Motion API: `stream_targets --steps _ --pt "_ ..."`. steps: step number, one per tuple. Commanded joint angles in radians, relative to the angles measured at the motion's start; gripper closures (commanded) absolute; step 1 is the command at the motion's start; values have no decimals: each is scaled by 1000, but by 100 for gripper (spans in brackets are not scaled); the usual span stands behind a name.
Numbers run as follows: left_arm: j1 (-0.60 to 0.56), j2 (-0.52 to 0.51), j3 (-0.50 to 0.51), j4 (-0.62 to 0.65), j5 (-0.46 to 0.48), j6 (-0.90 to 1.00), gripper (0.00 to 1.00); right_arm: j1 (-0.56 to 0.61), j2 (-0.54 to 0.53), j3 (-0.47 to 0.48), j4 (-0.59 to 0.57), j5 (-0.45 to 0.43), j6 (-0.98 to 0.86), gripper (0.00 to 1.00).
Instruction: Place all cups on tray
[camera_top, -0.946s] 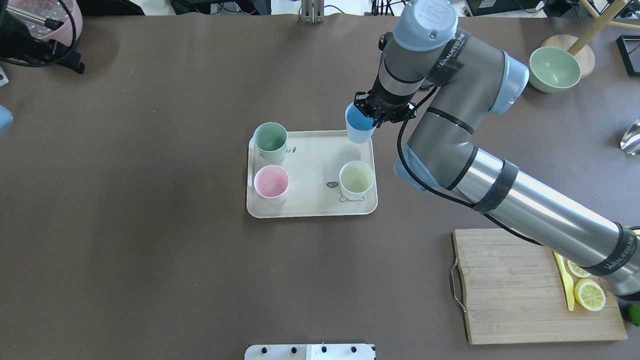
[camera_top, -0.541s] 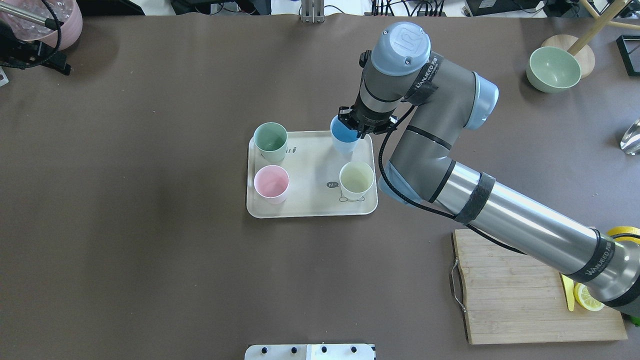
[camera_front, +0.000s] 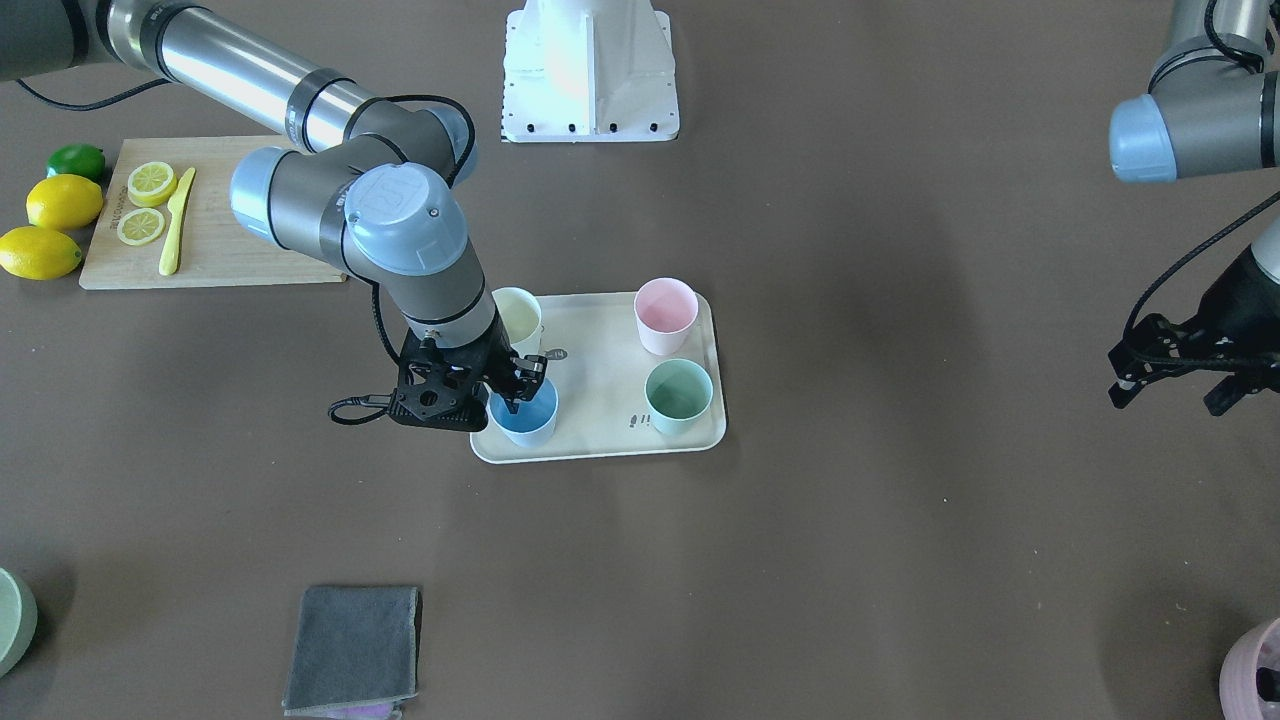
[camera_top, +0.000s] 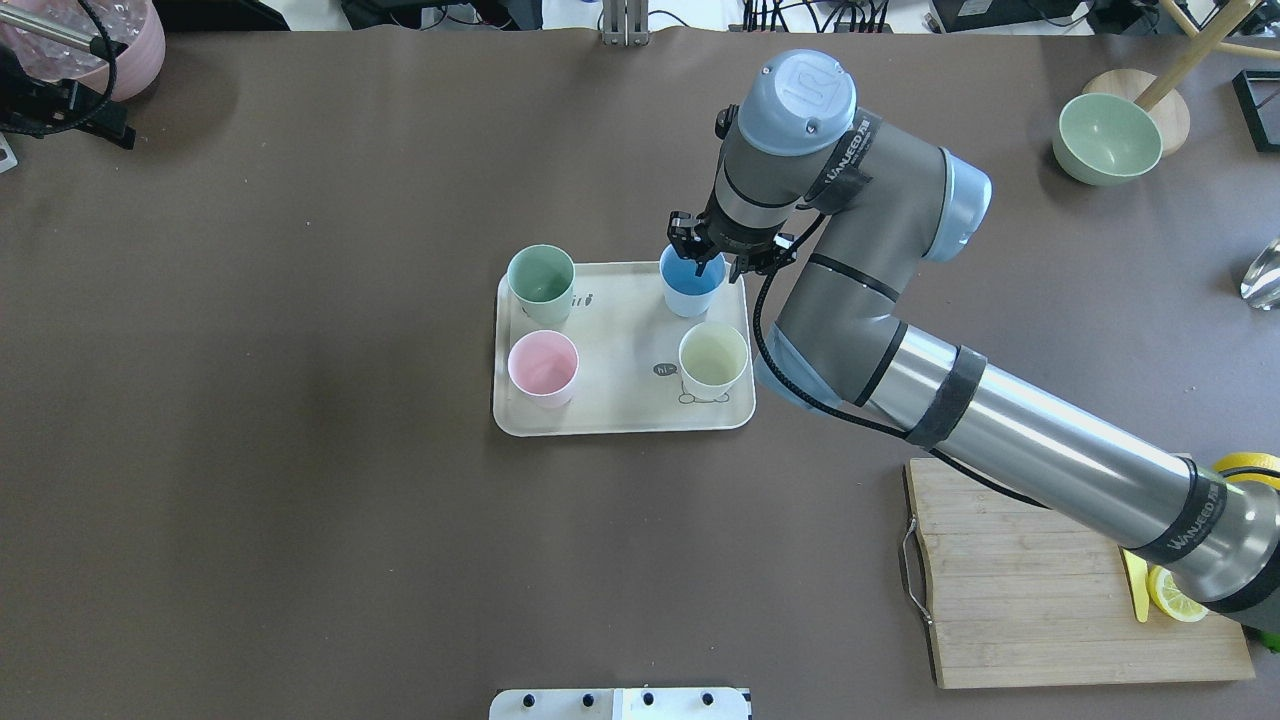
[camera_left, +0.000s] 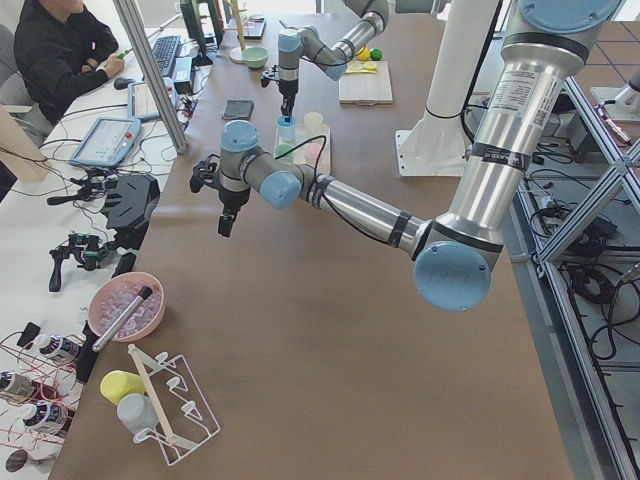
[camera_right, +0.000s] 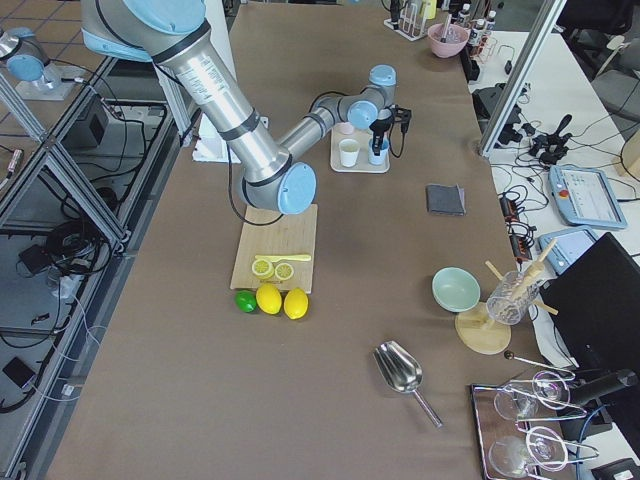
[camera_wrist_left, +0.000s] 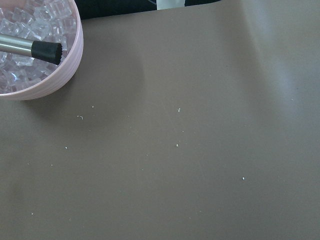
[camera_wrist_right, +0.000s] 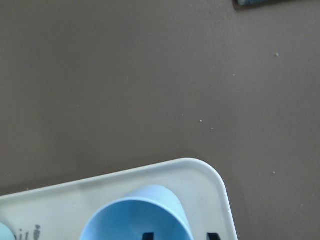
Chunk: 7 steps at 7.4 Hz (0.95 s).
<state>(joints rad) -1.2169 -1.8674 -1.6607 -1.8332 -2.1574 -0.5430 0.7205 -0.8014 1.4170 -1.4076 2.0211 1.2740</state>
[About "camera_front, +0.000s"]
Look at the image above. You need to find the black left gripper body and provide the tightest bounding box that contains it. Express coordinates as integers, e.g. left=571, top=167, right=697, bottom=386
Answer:
left=1190, top=246, right=1279, bottom=377

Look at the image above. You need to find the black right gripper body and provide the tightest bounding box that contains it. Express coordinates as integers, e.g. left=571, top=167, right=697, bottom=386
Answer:
left=425, top=325, right=515, bottom=393

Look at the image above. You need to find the blue cup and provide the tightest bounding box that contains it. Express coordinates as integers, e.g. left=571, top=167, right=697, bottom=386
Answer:
left=488, top=379, right=561, bottom=448

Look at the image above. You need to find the cream yellow cup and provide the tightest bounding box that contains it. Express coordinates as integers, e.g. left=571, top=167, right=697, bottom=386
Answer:
left=492, top=287, right=544, bottom=357

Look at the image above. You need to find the pink cup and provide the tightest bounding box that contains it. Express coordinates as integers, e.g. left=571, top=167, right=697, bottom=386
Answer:
left=634, top=277, right=700, bottom=356

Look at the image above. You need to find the green cup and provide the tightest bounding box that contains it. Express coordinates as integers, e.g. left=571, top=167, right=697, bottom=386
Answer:
left=644, top=357, right=714, bottom=436

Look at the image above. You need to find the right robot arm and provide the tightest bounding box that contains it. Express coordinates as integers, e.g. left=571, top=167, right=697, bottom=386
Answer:
left=3, top=1, right=1277, bottom=430

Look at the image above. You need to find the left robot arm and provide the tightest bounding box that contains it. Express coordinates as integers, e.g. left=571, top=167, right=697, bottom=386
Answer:
left=1108, top=1, right=1279, bottom=416

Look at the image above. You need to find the beige rabbit tray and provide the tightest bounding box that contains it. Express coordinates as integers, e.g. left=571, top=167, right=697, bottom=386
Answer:
left=470, top=292, right=728, bottom=464

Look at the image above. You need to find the pink ice bowl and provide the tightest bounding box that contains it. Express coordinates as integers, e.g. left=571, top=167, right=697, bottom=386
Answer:
left=1219, top=618, right=1279, bottom=719

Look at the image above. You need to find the bamboo cutting board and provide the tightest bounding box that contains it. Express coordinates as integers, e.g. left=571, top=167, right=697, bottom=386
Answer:
left=79, top=135, right=346, bottom=290

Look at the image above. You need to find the grey folded cloth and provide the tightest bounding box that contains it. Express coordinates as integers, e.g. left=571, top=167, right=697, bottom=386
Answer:
left=282, top=585, right=420, bottom=719

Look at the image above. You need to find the yellow plastic knife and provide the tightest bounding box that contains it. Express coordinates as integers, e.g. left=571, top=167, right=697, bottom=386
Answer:
left=157, top=167, right=197, bottom=277

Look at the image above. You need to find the lemon half lower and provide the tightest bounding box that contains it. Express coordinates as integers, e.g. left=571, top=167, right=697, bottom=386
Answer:
left=115, top=208, right=166, bottom=247

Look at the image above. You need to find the lemon half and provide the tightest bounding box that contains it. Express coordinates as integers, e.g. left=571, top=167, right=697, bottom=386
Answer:
left=115, top=208, right=166, bottom=247
left=125, top=161, right=179, bottom=208

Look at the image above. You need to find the lemon half upper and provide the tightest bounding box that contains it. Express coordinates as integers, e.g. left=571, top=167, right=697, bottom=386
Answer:
left=125, top=161, right=179, bottom=208

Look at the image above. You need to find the green lime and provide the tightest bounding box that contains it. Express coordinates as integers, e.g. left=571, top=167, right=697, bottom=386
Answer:
left=45, top=143, right=106, bottom=183

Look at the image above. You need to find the whole yellow lemon upper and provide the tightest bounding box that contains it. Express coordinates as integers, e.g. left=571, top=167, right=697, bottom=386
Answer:
left=26, top=174, right=104, bottom=231

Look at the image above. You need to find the whole yellow lemon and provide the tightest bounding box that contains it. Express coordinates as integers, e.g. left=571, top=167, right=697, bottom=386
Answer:
left=1, top=225, right=83, bottom=281
left=26, top=174, right=104, bottom=231

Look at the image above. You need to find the whole yellow lemon lower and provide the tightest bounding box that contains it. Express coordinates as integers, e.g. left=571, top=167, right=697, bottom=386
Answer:
left=1, top=225, right=83, bottom=281

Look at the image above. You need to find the green bowl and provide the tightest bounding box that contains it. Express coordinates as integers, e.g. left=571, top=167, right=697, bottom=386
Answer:
left=1, top=568, right=38, bottom=676

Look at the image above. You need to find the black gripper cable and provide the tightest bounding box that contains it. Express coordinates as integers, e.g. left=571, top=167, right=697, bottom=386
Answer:
left=1108, top=190, right=1280, bottom=372

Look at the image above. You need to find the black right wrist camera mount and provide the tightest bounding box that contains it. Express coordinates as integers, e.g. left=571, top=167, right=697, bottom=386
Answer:
left=387, top=331, right=488, bottom=433

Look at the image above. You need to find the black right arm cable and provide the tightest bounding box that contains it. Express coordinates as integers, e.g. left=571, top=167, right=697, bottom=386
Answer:
left=328, top=95, right=479, bottom=427

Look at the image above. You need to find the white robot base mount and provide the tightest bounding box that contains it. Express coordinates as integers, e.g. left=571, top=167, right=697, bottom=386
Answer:
left=500, top=1, right=681, bottom=143

